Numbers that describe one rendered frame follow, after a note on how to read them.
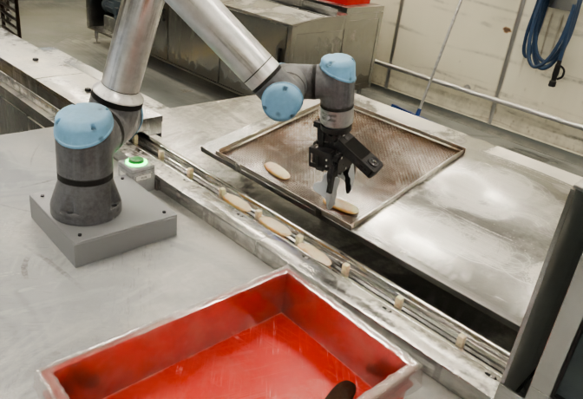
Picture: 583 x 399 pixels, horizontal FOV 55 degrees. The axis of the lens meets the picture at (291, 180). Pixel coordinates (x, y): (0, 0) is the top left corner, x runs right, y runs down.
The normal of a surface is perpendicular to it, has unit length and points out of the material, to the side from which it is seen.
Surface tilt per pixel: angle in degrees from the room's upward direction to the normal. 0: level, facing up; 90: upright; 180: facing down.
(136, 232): 90
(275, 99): 89
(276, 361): 0
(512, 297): 10
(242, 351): 0
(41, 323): 0
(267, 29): 90
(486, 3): 90
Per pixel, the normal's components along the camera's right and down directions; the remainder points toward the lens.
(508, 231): -0.01, -0.84
